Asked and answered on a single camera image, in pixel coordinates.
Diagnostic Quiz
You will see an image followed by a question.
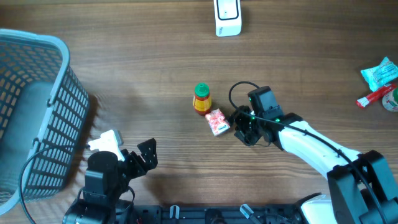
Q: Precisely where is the red sriracha sauce bottle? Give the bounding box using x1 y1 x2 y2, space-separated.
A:
193 83 212 116

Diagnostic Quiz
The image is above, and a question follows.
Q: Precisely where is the red white tissue pack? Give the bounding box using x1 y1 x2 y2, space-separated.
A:
205 109 230 136

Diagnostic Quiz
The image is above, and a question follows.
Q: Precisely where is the green lid white jar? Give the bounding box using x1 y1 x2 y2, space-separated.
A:
382 88 398 112

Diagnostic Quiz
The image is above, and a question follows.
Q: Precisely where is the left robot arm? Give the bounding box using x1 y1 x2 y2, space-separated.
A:
62 138 158 224

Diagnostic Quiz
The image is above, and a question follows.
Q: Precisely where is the red sachet stick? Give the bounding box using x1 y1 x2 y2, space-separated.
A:
356 84 397 109

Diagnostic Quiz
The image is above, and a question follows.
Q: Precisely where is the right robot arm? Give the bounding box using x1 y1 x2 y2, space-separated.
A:
228 86 397 224

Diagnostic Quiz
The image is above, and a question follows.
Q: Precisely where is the teal tissue pack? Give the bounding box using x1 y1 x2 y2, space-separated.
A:
361 57 397 92

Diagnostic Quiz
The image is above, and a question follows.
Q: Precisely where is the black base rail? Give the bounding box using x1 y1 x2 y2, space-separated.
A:
132 204 307 224

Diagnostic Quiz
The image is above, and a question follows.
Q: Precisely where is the grey plastic basket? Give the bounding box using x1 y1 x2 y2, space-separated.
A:
1 29 90 213

